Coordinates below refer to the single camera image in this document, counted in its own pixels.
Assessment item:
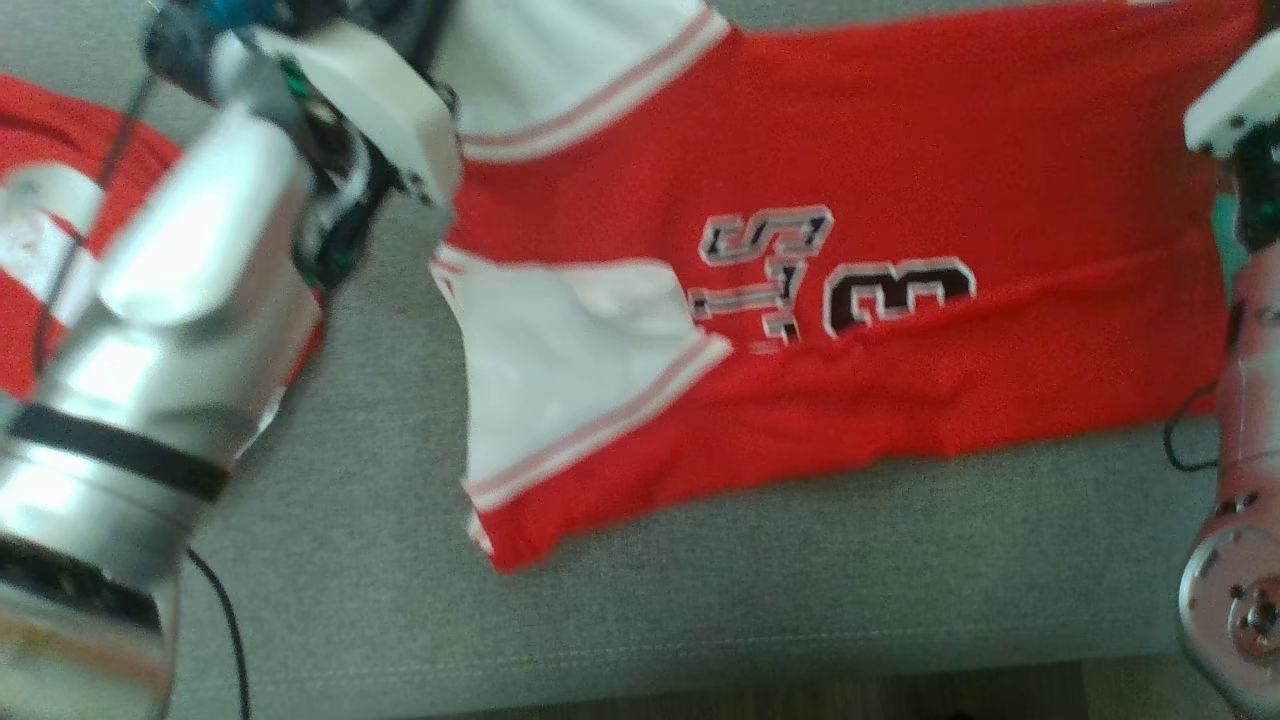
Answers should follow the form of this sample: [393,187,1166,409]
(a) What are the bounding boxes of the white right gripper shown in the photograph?
[1184,28,1280,251]

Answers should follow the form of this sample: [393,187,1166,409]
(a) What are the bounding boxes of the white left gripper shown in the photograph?
[250,18,464,291]

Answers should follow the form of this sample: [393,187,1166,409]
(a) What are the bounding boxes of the red jersey with white sleeves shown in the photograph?
[428,0,1263,576]

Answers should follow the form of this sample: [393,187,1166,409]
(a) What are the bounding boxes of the grey sofa seat cushion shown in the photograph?
[0,0,1241,720]

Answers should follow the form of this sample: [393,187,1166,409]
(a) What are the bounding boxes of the red shorts with white stripe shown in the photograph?
[0,74,331,403]

